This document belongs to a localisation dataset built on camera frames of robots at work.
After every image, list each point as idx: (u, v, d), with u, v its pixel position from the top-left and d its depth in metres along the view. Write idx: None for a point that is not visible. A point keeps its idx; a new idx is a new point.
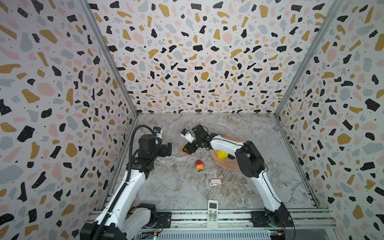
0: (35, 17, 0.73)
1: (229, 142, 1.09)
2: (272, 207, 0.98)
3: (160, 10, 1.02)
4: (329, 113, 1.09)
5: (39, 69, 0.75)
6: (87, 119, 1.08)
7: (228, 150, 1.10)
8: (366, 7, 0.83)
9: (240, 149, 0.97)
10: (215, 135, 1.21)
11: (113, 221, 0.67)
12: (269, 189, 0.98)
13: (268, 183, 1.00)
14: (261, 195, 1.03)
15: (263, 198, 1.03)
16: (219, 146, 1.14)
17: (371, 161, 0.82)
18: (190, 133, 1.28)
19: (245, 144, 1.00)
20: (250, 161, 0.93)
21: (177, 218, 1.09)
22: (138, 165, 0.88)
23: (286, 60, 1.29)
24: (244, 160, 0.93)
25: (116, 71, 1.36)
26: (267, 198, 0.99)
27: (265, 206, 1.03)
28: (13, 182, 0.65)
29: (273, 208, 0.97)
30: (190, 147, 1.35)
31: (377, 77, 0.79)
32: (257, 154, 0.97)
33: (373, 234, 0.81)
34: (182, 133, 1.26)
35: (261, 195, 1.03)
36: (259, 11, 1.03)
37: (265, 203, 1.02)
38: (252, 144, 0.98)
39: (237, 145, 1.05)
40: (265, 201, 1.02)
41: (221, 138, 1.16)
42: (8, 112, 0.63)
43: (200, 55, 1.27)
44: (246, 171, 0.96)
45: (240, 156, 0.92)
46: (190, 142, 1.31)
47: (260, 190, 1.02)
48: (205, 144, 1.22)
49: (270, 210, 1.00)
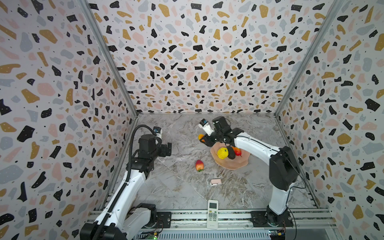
0: (35, 17, 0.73)
1: (260, 144, 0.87)
2: (276, 211, 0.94)
3: (160, 10, 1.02)
4: (329, 113, 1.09)
5: (39, 69, 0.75)
6: (87, 119, 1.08)
7: (258, 154, 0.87)
8: (366, 7, 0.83)
9: (275, 154, 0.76)
10: (240, 131, 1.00)
11: (113, 221, 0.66)
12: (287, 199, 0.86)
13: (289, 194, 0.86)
14: (271, 198, 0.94)
15: (272, 201, 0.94)
16: (247, 146, 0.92)
17: (371, 161, 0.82)
18: (208, 124, 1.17)
19: (282, 150, 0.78)
20: (287, 170, 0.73)
21: (177, 218, 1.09)
22: (138, 165, 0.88)
23: (286, 60, 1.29)
24: (279, 169, 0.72)
25: (116, 71, 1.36)
26: (277, 204, 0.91)
27: (270, 206, 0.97)
28: (13, 182, 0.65)
29: (278, 212, 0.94)
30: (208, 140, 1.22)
31: (377, 77, 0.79)
32: (295, 163, 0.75)
33: (373, 234, 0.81)
34: (200, 123, 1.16)
35: (273, 199, 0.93)
36: (259, 11, 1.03)
37: (271, 204, 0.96)
38: (290, 150, 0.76)
39: (271, 149, 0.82)
40: (272, 203, 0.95)
41: (250, 137, 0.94)
42: (8, 112, 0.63)
43: (200, 55, 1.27)
44: (278, 182, 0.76)
45: (275, 163, 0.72)
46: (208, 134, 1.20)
47: (275, 196, 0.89)
48: (227, 140, 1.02)
49: (274, 211, 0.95)
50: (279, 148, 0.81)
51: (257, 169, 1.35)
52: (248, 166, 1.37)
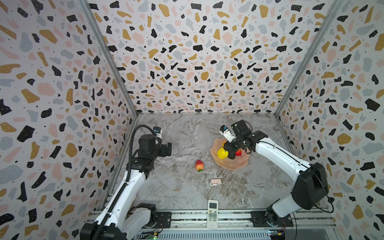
0: (35, 17, 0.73)
1: (287, 156, 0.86)
2: (279, 214, 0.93)
3: (160, 10, 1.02)
4: (329, 113, 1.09)
5: (39, 69, 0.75)
6: (87, 119, 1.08)
7: (284, 166, 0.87)
8: (366, 7, 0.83)
9: (305, 172, 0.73)
10: (263, 136, 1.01)
11: (113, 221, 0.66)
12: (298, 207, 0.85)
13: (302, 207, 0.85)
14: (281, 201, 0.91)
15: (278, 203, 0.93)
16: (271, 155, 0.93)
17: (371, 161, 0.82)
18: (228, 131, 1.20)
19: (312, 167, 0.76)
20: (314, 189, 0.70)
21: (177, 218, 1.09)
22: (138, 166, 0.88)
23: (286, 60, 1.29)
24: (308, 187, 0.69)
25: (116, 71, 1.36)
26: (285, 208, 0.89)
27: (273, 205, 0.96)
28: (13, 182, 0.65)
29: (279, 215, 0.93)
30: (230, 147, 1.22)
31: (377, 77, 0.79)
32: (324, 183, 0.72)
33: (373, 234, 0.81)
34: (221, 129, 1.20)
35: (282, 203, 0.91)
36: (259, 11, 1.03)
37: (276, 205, 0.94)
38: (322, 169, 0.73)
39: (300, 165, 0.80)
40: (277, 205, 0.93)
41: (274, 145, 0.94)
42: (8, 112, 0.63)
43: (200, 55, 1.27)
44: (302, 199, 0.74)
45: (305, 181, 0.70)
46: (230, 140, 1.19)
47: (287, 201, 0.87)
48: (247, 143, 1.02)
49: (276, 212, 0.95)
50: (309, 165, 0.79)
51: (257, 169, 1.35)
52: (248, 166, 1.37)
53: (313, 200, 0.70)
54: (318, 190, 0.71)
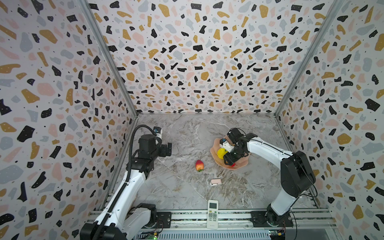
0: (35, 17, 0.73)
1: (272, 148, 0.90)
2: (278, 211, 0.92)
3: (160, 10, 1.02)
4: (329, 113, 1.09)
5: (39, 69, 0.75)
6: (87, 119, 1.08)
7: (269, 157, 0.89)
8: (366, 7, 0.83)
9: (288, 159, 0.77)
10: (254, 136, 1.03)
11: (113, 221, 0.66)
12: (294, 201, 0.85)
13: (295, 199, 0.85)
14: (278, 198, 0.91)
15: (276, 201, 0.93)
16: (259, 149, 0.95)
17: (371, 161, 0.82)
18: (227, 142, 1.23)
19: (295, 155, 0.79)
20: (298, 176, 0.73)
21: (177, 218, 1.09)
22: (138, 166, 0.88)
23: (286, 60, 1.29)
24: (291, 173, 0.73)
25: (116, 71, 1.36)
26: (283, 205, 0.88)
27: (272, 205, 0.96)
28: (13, 182, 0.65)
29: (279, 214, 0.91)
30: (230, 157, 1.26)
31: (377, 77, 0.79)
32: (309, 170, 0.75)
33: (373, 234, 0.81)
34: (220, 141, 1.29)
35: (278, 199, 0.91)
36: (259, 11, 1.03)
37: (274, 204, 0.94)
38: (304, 156, 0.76)
39: (284, 154, 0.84)
40: (275, 203, 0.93)
41: (262, 141, 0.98)
42: (8, 112, 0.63)
43: (200, 55, 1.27)
44: (289, 186, 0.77)
45: (287, 167, 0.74)
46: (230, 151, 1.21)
47: (282, 196, 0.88)
48: (240, 144, 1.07)
49: (275, 211, 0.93)
50: (292, 153, 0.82)
51: (257, 169, 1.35)
52: (248, 166, 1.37)
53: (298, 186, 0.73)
54: (303, 177, 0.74)
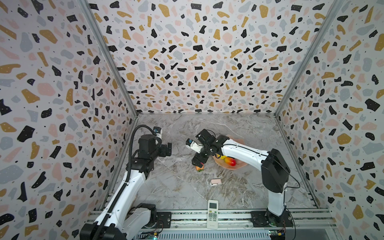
0: (35, 17, 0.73)
1: (249, 150, 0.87)
2: (277, 212, 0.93)
3: (160, 10, 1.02)
4: (329, 113, 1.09)
5: (39, 69, 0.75)
6: (87, 119, 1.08)
7: (247, 160, 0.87)
8: (366, 7, 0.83)
9: (266, 160, 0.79)
10: (226, 139, 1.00)
11: (113, 221, 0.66)
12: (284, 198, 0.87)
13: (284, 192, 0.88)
14: (270, 200, 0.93)
15: (270, 203, 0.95)
16: (235, 153, 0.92)
17: (371, 161, 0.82)
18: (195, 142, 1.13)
19: (271, 153, 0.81)
20: (279, 174, 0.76)
21: (177, 218, 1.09)
22: (138, 166, 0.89)
23: (286, 60, 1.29)
24: (272, 175, 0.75)
25: (116, 71, 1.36)
26: (277, 205, 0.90)
27: (269, 209, 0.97)
28: (13, 182, 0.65)
29: (279, 214, 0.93)
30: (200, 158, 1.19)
31: (377, 77, 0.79)
32: (285, 165, 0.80)
33: (373, 234, 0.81)
34: (187, 143, 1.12)
35: (271, 201, 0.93)
36: (259, 11, 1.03)
37: (270, 207, 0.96)
38: (278, 153, 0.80)
39: (261, 155, 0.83)
40: (271, 205, 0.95)
41: (236, 144, 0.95)
42: (8, 112, 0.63)
43: (200, 55, 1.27)
44: (272, 186, 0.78)
45: (268, 170, 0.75)
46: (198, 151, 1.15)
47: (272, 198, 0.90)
48: (213, 150, 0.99)
49: (274, 213, 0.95)
50: (268, 152, 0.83)
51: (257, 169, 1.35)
52: (248, 166, 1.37)
53: (280, 184, 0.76)
54: (282, 173, 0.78)
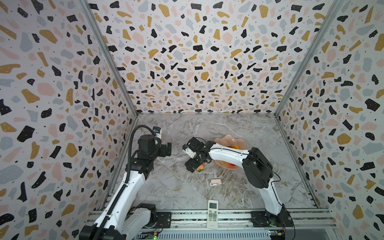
0: (35, 17, 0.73)
1: (232, 151, 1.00)
2: (274, 211, 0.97)
3: (160, 10, 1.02)
4: (329, 113, 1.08)
5: (39, 69, 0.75)
6: (87, 119, 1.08)
7: (232, 160, 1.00)
8: (366, 7, 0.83)
9: (247, 158, 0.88)
10: (212, 144, 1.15)
11: (112, 223, 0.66)
12: (274, 196, 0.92)
13: (275, 189, 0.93)
14: (265, 199, 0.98)
15: (266, 203, 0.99)
16: (221, 155, 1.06)
17: (371, 161, 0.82)
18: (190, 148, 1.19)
19: (251, 152, 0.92)
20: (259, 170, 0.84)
21: (177, 218, 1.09)
22: (137, 166, 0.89)
23: (285, 60, 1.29)
24: (253, 170, 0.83)
25: (116, 71, 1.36)
26: (272, 203, 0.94)
27: (267, 209, 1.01)
28: (13, 182, 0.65)
29: (277, 212, 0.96)
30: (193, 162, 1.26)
31: (377, 77, 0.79)
32: (265, 162, 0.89)
33: (373, 234, 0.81)
34: (183, 148, 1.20)
35: (266, 200, 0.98)
36: (259, 11, 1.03)
37: (267, 207, 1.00)
38: (258, 151, 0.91)
39: (242, 154, 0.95)
40: (267, 205, 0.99)
41: (221, 147, 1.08)
42: (8, 112, 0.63)
43: (200, 55, 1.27)
44: (256, 182, 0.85)
45: (248, 166, 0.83)
46: (191, 157, 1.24)
47: (265, 197, 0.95)
48: (202, 155, 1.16)
49: (273, 213, 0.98)
50: (248, 151, 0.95)
51: None
52: None
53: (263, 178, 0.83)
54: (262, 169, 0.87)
